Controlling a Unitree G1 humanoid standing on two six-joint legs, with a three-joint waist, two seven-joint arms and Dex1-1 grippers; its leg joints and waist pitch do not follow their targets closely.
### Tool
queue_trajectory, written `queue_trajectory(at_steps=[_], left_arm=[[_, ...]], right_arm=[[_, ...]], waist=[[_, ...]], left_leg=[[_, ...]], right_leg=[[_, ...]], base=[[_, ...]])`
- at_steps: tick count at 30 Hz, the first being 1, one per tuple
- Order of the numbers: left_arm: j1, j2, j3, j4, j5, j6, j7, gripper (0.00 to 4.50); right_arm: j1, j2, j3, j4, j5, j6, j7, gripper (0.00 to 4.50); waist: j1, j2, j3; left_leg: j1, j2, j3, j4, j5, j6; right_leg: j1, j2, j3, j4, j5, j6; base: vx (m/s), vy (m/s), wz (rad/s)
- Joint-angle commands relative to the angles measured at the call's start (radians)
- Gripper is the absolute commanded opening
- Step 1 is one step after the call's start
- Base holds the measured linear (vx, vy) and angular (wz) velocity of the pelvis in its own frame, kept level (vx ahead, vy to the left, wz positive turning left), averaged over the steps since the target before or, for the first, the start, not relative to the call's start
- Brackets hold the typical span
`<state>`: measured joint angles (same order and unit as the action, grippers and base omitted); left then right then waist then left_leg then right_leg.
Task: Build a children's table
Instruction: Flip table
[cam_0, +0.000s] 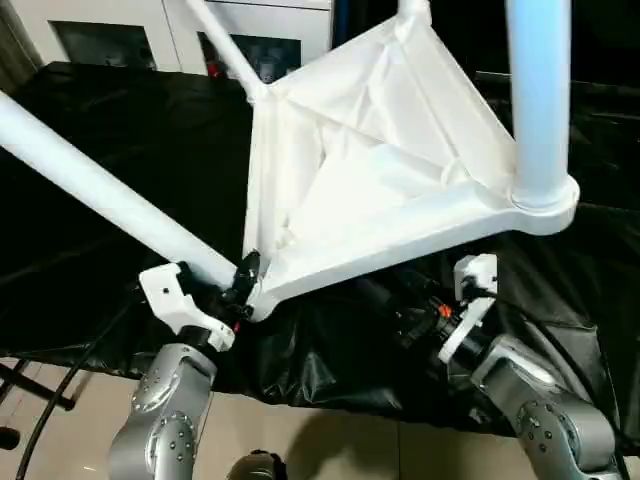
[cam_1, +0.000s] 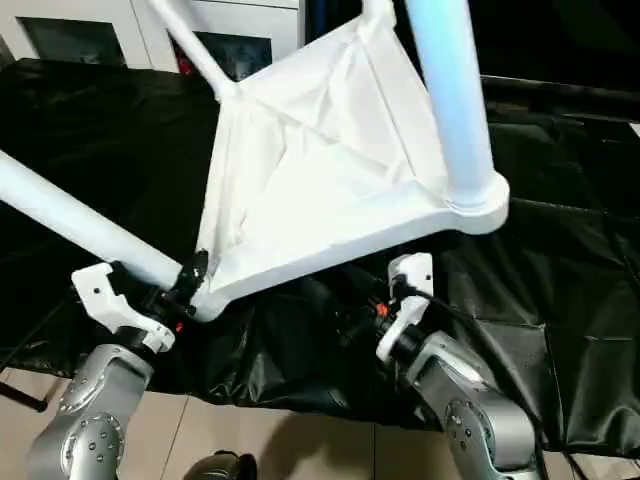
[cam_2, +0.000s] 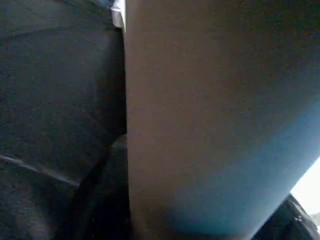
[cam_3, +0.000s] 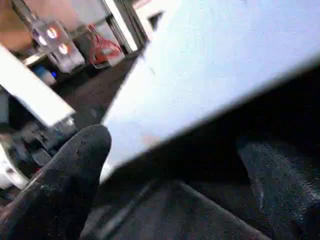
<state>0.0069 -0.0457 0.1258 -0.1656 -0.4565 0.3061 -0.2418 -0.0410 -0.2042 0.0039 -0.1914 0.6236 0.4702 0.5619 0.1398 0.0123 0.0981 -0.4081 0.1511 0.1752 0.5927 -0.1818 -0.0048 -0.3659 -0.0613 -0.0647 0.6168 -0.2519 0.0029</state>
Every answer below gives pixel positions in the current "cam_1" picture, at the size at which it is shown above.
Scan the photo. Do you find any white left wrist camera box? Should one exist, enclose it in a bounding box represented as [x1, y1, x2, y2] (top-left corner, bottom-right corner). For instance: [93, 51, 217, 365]
[72, 262, 177, 353]

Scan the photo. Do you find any white plastic table leg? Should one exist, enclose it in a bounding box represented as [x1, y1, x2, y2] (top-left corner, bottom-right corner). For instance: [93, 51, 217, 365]
[358, 0, 397, 29]
[403, 0, 499, 209]
[0, 150, 211, 293]
[148, 0, 241, 101]

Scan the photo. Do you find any black plastic table mat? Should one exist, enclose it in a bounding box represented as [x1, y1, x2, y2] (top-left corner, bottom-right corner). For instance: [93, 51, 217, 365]
[0, 55, 640, 459]

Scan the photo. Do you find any white plastic table top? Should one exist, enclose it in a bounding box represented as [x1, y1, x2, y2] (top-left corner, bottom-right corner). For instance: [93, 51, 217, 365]
[190, 10, 512, 323]

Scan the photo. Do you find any dark shoe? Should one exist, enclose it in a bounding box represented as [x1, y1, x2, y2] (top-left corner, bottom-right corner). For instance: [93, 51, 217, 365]
[185, 452, 257, 480]

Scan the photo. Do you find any black flat bar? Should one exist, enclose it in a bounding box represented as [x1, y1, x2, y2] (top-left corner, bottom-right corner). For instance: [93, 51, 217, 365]
[482, 75, 640, 123]

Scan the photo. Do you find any white glass-door cabinet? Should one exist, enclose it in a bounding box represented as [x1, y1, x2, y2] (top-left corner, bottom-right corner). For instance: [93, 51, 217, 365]
[0, 0, 306, 83]

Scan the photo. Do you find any black metal stand leg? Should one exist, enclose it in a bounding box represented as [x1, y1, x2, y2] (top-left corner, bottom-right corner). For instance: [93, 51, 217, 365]
[0, 382, 49, 413]

